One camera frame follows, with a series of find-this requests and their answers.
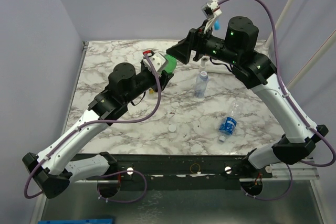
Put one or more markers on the small clear water bottle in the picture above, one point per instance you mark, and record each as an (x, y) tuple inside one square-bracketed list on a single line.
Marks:
[(201, 84)]

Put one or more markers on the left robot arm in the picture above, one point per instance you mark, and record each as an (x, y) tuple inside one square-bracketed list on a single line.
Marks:
[(53, 169)]

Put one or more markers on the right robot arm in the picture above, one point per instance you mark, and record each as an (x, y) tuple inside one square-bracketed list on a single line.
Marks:
[(258, 73)]

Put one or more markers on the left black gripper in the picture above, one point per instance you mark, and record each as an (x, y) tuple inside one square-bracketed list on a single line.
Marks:
[(164, 78)]

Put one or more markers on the blue bin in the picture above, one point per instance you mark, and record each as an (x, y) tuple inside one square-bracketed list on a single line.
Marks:
[(81, 221)]

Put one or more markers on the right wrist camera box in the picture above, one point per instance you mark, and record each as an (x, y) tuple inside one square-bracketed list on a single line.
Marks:
[(212, 12)]

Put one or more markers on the blue faucet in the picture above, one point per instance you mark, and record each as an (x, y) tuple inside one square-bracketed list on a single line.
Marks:
[(217, 25)]

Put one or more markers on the white bottle cap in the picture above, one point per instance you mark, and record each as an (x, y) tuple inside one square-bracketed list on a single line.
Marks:
[(172, 128)]

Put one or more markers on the large clear plastic bottle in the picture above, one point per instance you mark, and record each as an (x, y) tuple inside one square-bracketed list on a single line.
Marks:
[(151, 91)]

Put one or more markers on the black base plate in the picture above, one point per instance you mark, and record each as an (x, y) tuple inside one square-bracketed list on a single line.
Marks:
[(183, 172)]

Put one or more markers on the blue label clear bottle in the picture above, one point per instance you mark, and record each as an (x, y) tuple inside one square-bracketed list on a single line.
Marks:
[(229, 123)]

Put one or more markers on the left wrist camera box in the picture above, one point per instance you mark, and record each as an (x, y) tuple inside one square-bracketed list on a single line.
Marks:
[(158, 60)]

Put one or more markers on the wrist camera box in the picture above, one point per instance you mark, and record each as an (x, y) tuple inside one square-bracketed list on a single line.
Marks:
[(212, 12), (158, 60)]

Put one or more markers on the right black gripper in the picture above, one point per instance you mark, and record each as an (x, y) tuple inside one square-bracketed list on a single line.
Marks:
[(193, 42)]

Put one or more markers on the green plastic bottle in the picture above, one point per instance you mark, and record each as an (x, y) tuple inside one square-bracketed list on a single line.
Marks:
[(171, 64)]

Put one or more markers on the aluminium rail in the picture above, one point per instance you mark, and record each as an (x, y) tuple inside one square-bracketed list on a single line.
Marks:
[(300, 171)]

